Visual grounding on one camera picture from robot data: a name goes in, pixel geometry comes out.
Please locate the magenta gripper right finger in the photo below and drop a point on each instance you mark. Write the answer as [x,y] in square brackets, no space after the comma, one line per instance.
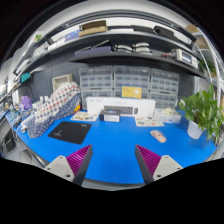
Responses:
[154,167]

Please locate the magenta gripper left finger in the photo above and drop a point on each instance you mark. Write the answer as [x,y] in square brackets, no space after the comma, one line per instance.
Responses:
[73,167]

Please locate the pink computer mouse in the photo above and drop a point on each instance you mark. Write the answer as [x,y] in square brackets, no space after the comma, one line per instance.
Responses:
[158,136]

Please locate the black mouse pad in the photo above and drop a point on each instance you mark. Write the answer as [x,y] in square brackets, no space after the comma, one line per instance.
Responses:
[71,132]

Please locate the blue table mat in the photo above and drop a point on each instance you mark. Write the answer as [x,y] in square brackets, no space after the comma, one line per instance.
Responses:
[113,145]

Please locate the right picture card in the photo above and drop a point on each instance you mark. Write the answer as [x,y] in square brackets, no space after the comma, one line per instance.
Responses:
[147,122]

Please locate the picture card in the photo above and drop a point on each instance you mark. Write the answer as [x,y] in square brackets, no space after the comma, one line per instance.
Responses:
[147,122]
[84,116]

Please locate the left picture card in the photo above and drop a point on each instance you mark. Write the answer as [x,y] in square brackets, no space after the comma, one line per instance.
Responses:
[84,116]

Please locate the clear plastic box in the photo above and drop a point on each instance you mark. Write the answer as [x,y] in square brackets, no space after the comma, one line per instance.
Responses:
[168,115]

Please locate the small black white box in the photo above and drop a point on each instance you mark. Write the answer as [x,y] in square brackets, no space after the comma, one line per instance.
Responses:
[109,116]

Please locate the white keyboard box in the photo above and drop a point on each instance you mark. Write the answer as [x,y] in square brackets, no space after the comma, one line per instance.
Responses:
[126,106]

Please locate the patterned fabric cover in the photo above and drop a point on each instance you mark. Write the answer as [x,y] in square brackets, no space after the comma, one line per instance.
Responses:
[62,103]

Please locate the green potted plant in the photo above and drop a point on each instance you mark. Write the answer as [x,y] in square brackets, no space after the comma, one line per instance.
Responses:
[203,113]

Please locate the yellow label card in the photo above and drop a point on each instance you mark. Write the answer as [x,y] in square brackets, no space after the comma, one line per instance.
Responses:
[131,92]

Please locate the purple bag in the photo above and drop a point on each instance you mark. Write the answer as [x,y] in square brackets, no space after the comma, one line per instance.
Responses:
[25,103]

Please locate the grey drawer cabinet right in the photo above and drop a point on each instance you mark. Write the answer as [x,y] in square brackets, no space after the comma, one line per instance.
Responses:
[164,88]

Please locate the grey drawer cabinet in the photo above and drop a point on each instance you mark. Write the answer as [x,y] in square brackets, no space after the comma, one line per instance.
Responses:
[164,88]
[95,82]
[131,76]

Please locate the white woven basket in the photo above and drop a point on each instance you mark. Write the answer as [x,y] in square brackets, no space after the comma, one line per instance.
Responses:
[58,81]

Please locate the grey drawer cabinet left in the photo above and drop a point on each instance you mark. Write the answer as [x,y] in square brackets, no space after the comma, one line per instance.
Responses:
[95,82]

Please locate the grey drawer cabinet middle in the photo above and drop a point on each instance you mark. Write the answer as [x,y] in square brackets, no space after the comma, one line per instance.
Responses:
[131,76]

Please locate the white meter device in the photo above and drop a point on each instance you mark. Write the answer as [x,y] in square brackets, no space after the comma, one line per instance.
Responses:
[186,58]

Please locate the black metal shelf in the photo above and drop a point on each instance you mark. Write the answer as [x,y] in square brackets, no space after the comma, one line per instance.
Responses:
[133,41]

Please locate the cardboard box on shelf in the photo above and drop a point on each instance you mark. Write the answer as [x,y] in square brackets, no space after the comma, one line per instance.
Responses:
[93,27]

